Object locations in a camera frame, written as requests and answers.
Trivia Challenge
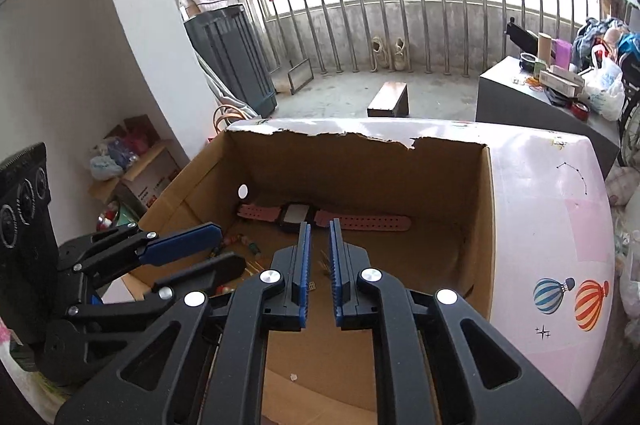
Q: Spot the metal balcony railing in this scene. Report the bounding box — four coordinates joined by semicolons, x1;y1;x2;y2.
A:
260;0;616;78

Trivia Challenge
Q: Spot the teal paper bag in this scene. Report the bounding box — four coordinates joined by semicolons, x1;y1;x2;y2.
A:
97;202;136;231

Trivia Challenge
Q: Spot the folded cloth on cabinet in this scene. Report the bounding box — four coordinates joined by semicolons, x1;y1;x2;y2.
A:
178;0;240;18

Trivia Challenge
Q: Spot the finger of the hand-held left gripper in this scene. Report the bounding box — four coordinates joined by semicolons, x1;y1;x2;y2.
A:
65;252;247;336
57;221;224;291

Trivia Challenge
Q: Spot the small wooden stool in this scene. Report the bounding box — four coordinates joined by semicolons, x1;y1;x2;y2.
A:
367;81;410;118

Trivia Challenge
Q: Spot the open printed cardboard box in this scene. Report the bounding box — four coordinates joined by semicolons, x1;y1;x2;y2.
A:
89;115;183;218

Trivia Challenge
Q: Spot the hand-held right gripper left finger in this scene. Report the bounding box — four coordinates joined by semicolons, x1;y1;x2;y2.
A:
55;221;313;425

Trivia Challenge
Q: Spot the black device on stand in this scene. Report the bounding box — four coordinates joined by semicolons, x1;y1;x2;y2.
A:
506;19;538;50

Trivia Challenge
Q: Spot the blue garment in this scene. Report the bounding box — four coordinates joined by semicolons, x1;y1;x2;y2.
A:
617;32;640;56

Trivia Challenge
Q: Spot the white plastic bag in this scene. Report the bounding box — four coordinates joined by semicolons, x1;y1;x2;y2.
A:
584;47;626;120

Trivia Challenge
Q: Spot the beige shoe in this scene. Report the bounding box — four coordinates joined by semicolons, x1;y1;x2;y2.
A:
390;37;412;72
370;36;391;70

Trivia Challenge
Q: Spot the dark grey cabinet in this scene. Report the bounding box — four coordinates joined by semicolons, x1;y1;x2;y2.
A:
183;5;278;118

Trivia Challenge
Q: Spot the pale plastic bag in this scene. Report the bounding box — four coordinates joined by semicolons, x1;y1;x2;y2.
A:
90;155;123;180

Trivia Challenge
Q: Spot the dark side table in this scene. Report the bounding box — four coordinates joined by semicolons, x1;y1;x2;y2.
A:
475;55;621;178

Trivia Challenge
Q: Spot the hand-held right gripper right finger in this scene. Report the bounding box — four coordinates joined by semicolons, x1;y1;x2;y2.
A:
327;217;583;425

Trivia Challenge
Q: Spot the flat cardboard packet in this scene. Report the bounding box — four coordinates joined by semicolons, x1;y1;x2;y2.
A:
539;65;586;98

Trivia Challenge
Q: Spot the brown cardboard box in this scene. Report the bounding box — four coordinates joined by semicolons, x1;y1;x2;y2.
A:
122;120;496;425

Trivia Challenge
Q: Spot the colourful beaded bracelet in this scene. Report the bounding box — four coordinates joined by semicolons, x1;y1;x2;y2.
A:
212;232;264;297

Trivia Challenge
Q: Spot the pink strap smartwatch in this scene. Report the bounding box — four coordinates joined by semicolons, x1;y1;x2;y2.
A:
236;202;412;233

